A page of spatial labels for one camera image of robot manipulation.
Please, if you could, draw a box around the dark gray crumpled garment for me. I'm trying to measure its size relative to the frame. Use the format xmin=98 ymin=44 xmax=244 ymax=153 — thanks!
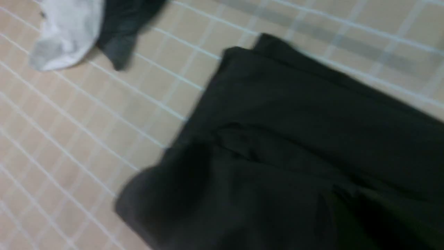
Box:
xmin=96 ymin=0 xmax=167 ymax=71

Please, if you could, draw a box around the beige checkered tablecloth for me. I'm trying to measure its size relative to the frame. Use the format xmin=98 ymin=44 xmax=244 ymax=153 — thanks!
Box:
xmin=1 ymin=0 xmax=444 ymax=250

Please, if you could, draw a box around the dark gray long-sleeved shirt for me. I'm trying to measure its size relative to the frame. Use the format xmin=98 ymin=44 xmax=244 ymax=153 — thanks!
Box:
xmin=115 ymin=34 xmax=444 ymax=250

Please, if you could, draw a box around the white crumpled garment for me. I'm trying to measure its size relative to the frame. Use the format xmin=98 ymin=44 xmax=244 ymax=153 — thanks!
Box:
xmin=28 ymin=0 xmax=105 ymax=71

